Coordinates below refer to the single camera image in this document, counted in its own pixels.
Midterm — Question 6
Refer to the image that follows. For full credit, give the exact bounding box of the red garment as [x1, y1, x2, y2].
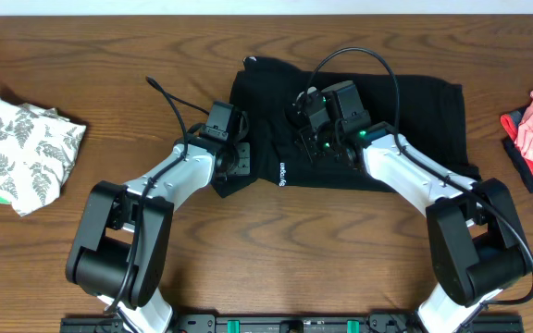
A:
[500, 108, 533, 193]

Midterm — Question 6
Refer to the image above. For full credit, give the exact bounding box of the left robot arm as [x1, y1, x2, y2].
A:
[66, 134, 250, 332]

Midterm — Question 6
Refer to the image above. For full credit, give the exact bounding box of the black t-shirt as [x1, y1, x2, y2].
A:
[213, 56, 481, 197]

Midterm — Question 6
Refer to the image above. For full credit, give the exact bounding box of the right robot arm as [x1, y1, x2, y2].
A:
[290, 81, 533, 332]

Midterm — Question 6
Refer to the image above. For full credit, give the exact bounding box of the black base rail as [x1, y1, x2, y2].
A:
[59, 312, 525, 333]

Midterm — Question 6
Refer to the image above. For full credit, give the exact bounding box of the white fern-print fabric bag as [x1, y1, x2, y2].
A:
[0, 97, 86, 216]

